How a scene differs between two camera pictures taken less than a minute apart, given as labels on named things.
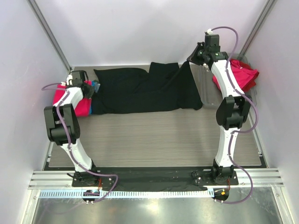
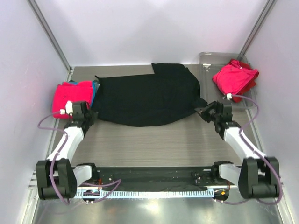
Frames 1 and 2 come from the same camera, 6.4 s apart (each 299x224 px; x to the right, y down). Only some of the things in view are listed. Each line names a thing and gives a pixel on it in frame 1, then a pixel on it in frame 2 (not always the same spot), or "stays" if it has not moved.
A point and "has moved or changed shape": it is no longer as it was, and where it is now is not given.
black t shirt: (166, 87) has moved or changed shape
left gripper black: (84, 83) → (93, 116)
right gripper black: (193, 58) → (205, 110)
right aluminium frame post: (268, 5) stays
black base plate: (154, 178) stays
